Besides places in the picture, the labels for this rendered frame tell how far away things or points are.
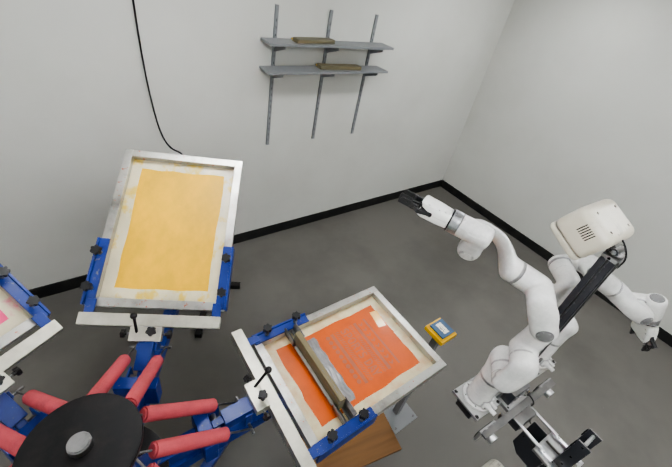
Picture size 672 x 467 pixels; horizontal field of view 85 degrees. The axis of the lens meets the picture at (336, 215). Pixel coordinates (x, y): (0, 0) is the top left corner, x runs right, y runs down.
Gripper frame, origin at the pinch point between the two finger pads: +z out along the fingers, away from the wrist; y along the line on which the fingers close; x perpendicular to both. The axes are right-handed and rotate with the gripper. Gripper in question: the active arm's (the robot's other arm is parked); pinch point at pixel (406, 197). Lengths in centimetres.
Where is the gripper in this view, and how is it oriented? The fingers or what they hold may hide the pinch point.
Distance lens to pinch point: 121.1
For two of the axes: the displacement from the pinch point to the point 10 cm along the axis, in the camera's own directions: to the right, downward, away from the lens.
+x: -3.4, 8.4, 4.3
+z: -8.5, -4.7, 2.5
